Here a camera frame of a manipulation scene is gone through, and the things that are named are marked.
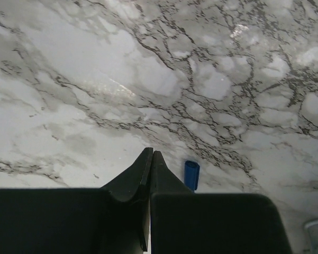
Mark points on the blue marker cap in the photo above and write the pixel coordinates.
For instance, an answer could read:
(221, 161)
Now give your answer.
(191, 174)

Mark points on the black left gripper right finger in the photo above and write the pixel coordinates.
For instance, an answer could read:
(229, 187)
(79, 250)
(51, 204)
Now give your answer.
(185, 222)

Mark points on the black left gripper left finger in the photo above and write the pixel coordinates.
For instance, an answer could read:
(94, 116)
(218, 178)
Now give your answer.
(111, 219)

